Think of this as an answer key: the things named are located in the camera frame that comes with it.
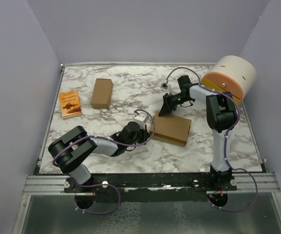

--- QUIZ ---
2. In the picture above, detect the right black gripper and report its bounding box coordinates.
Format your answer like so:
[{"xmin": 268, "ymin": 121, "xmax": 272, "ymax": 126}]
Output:
[{"xmin": 158, "ymin": 93, "xmax": 190, "ymax": 117}]

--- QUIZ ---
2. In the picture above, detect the brown cardboard box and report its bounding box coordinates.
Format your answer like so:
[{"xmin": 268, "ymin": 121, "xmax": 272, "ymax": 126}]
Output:
[{"xmin": 153, "ymin": 111, "xmax": 192, "ymax": 146}]

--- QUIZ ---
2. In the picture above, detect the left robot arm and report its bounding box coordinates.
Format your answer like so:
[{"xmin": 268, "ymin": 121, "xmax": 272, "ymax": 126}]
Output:
[{"xmin": 48, "ymin": 121, "xmax": 151, "ymax": 193}]

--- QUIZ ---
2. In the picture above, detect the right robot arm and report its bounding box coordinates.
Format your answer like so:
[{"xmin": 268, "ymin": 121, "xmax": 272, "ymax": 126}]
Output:
[{"xmin": 159, "ymin": 75, "xmax": 239, "ymax": 191}]

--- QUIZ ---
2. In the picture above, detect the small folded cardboard box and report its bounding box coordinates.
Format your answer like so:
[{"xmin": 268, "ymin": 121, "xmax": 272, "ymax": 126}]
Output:
[{"xmin": 91, "ymin": 78, "xmax": 113, "ymax": 109}]

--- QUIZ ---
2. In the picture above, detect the white cylinder with coloured base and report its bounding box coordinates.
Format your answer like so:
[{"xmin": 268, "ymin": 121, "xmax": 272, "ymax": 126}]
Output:
[{"xmin": 201, "ymin": 56, "xmax": 257, "ymax": 104}]

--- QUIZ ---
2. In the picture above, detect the orange book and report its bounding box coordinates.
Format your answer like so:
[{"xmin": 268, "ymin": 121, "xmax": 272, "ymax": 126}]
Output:
[{"xmin": 59, "ymin": 90, "xmax": 82, "ymax": 119}]

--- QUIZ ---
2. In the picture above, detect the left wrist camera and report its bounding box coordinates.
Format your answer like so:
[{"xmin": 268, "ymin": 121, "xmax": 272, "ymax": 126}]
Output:
[{"xmin": 133, "ymin": 112, "xmax": 149, "ymax": 129}]

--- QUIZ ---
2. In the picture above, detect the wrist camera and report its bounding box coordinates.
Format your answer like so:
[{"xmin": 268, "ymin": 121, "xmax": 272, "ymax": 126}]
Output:
[
  {"xmin": 133, "ymin": 112, "xmax": 149, "ymax": 129},
  {"xmin": 160, "ymin": 83, "xmax": 172, "ymax": 97}
]

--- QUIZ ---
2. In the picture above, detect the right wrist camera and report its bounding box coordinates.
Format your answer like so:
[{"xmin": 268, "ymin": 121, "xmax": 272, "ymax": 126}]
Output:
[{"xmin": 160, "ymin": 83, "xmax": 172, "ymax": 97}]

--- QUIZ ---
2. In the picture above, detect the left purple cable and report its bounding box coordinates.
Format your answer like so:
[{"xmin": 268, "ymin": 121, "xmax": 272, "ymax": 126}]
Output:
[{"xmin": 52, "ymin": 111, "xmax": 157, "ymax": 215}]

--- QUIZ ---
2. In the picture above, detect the purple cable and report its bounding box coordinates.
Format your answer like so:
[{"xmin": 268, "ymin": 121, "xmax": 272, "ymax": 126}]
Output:
[
  {"xmin": 166, "ymin": 67, "xmax": 258, "ymax": 213},
  {"xmin": 52, "ymin": 111, "xmax": 157, "ymax": 215}
]

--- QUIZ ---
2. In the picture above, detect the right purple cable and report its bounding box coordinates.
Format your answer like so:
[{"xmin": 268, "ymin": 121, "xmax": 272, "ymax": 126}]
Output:
[{"xmin": 166, "ymin": 67, "xmax": 258, "ymax": 213}]

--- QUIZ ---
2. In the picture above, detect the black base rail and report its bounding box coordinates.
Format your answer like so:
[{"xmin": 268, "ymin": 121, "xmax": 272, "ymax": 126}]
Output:
[{"xmin": 64, "ymin": 172, "xmax": 237, "ymax": 203}]

